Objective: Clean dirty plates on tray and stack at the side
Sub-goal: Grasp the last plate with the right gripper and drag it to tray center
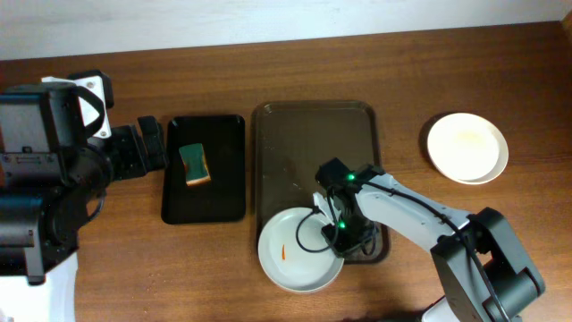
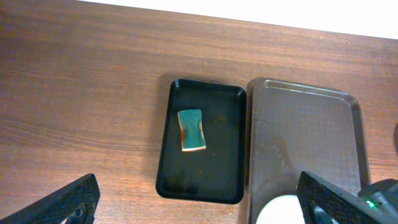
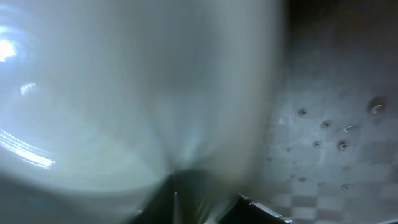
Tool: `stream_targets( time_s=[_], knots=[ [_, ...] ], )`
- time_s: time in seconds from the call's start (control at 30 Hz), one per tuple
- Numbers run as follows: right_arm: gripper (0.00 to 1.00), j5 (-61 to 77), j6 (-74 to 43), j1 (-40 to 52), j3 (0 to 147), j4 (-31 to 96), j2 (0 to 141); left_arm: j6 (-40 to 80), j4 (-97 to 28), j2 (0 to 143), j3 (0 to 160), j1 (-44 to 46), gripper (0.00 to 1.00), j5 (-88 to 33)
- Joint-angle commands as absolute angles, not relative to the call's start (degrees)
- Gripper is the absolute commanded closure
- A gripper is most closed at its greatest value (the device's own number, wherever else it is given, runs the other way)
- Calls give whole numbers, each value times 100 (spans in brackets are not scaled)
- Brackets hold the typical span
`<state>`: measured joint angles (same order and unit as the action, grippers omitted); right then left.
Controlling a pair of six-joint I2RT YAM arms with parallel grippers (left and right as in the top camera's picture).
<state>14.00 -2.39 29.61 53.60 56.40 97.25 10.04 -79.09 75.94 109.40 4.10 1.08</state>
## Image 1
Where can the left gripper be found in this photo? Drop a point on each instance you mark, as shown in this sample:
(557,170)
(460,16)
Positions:
(152,142)

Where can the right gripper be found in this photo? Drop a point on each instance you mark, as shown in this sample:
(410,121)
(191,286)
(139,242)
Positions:
(345,244)

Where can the pale grey plate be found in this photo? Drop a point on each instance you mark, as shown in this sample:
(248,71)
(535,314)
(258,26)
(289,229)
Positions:
(294,254)

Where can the green and yellow sponge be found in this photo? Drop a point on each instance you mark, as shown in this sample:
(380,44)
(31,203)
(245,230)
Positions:
(194,162)

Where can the cream plate top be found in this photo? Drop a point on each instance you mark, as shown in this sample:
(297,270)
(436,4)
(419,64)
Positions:
(467,148)

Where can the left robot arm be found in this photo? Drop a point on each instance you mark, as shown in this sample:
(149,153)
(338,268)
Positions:
(59,154)

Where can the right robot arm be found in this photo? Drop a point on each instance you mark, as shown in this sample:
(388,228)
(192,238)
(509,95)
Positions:
(485,272)

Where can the small black tray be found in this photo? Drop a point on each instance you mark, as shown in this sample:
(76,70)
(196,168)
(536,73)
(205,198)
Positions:
(221,200)

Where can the brown plastic serving tray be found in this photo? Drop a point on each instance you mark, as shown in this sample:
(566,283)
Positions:
(293,138)

